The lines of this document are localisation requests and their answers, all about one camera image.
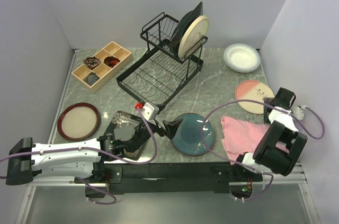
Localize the teal brown rimmed plate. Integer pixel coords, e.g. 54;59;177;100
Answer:
171;113;216;157

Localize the black square floral plate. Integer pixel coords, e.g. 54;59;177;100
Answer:
104;111;144;161

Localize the pink and cream plate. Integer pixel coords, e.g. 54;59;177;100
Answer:
235;80;274;114

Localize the white fluted plate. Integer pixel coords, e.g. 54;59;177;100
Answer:
224;60;258;73

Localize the cream round plate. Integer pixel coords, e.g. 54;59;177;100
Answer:
223;43;261;70

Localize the round red rimmed plate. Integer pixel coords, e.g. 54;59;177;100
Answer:
57;102;101;141

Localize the beige front plate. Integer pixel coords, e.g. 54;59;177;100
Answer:
177;15;209;59

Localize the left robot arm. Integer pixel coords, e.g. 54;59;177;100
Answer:
3;117;182;185

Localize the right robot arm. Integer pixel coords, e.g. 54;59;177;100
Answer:
232;87;308;181

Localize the black base bar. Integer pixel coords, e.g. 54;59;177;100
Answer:
74;162;263;200

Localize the pink cloth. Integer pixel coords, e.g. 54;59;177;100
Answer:
220;115;291;165

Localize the grey cloth piece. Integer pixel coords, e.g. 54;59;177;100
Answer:
86;72;100;86

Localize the wooden compartment tray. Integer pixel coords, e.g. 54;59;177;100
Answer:
72;41;132;93

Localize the brown beaded bundle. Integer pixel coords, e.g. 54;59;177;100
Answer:
83;57;101;70

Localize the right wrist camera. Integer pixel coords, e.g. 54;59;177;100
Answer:
291;105;308;120

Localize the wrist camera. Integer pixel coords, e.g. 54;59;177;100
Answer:
135;102;159;121
291;105;308;120

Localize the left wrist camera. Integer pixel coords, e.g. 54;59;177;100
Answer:
135;102;159;121

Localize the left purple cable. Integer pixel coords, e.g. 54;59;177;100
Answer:
0;107;159;205

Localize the purple cable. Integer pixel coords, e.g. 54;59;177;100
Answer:
0;107;159;205
201;99;325;201

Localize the black wire dish rack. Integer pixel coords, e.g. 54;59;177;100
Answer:
117;12;208;110

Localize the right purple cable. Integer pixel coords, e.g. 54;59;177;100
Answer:
201;99;325;201

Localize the red black cable bundle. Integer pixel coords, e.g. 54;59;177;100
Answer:
103;56;120;67

